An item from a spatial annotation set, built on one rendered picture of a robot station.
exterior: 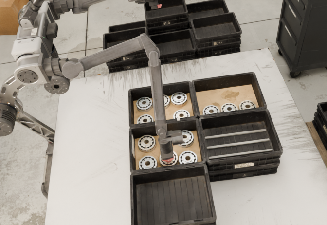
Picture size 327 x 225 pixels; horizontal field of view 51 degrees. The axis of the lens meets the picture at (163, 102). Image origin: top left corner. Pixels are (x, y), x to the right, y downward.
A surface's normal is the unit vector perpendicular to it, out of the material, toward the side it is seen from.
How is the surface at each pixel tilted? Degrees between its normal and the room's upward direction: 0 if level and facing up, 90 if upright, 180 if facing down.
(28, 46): 0
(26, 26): 90
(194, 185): 0
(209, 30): 0
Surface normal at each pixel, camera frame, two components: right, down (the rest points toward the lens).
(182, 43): -0.11, -0.65
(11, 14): -0.05, 0.76
